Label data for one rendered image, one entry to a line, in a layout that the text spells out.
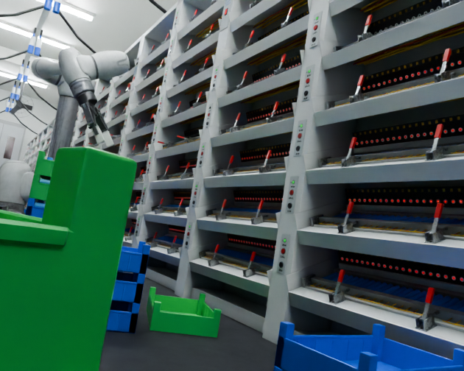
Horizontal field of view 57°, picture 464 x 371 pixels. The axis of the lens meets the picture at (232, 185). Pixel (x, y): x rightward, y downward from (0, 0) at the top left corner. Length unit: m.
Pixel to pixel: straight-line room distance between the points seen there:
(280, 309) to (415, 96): 0.72
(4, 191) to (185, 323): 1.33
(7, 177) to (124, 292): 1.27
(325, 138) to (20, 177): 1.54
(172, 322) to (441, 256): 0.74
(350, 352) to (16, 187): 1.81
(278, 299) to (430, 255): 0.53
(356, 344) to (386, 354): 0.08
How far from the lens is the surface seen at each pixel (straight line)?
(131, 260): 1.22
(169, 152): 2.42
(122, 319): 1.25
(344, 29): 1.59
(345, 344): 0.98
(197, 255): 1.95
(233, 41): 2.16
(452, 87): 1.12
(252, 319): 1.56
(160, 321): 1.31
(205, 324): 1.33
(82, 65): 1.91
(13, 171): 2.36
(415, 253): 1.07
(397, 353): 1.04
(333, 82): 1.50
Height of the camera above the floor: 0.30
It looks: 7 degrees up
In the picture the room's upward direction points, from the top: 9 degrees clockwise
